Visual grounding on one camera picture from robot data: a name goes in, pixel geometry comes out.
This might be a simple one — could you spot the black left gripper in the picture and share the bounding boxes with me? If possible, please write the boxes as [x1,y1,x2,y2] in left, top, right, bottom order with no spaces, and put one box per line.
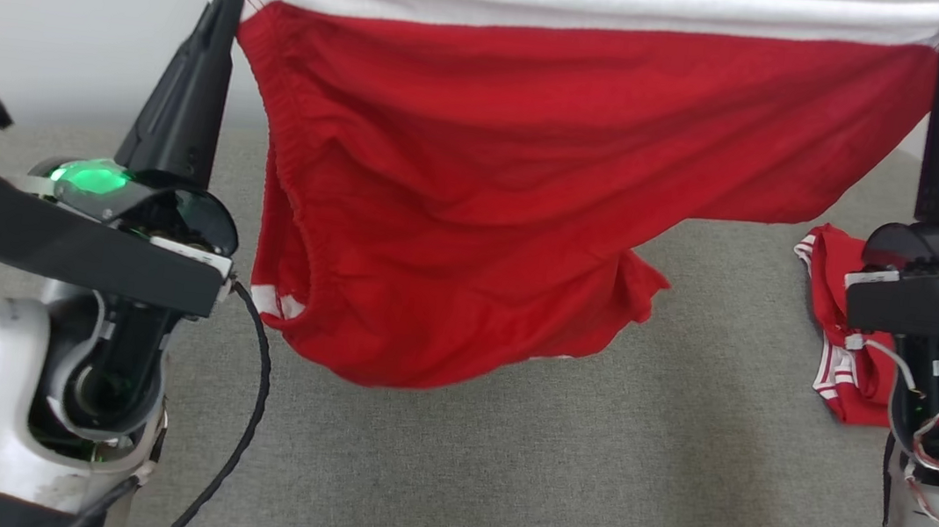
[22,0,266,260]

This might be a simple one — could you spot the red shorts with white stripes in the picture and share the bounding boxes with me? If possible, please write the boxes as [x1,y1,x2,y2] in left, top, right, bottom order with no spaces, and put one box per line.
[775,220,916,430]

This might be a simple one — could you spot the red shorts with white waistband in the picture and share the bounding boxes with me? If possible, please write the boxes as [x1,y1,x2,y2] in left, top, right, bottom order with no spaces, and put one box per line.
[149,0,939,452]

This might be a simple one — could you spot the thin white cable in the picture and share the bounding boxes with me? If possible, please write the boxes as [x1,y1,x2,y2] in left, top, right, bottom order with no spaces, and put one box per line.
[832,333,939,468]

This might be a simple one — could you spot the thin black cable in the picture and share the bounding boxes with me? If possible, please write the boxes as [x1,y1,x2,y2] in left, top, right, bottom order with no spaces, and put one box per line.
[60,466,146,527]
[877,435,901,527]

